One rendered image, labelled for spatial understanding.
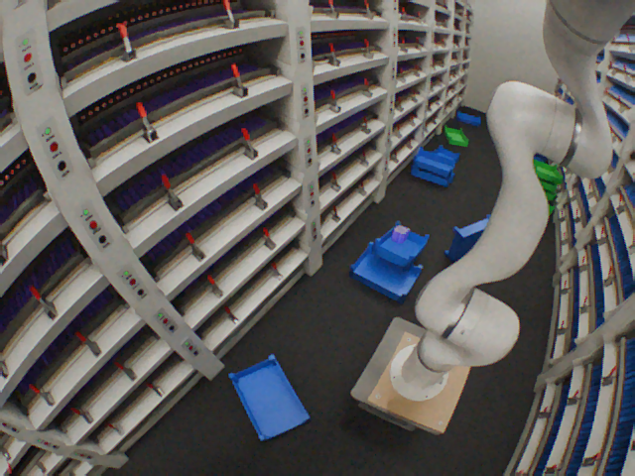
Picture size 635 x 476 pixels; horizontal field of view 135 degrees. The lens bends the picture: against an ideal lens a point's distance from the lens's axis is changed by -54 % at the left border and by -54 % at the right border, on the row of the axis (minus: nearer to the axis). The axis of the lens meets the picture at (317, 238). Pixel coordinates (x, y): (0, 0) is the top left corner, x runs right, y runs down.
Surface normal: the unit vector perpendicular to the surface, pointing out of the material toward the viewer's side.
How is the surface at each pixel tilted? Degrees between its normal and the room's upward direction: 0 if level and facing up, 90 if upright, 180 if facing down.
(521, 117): 76
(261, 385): 0
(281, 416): 0
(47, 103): 90
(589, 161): 102
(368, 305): 0
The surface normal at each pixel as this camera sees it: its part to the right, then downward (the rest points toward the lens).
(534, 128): -0.58, 0.55
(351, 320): -0.04, -0.70
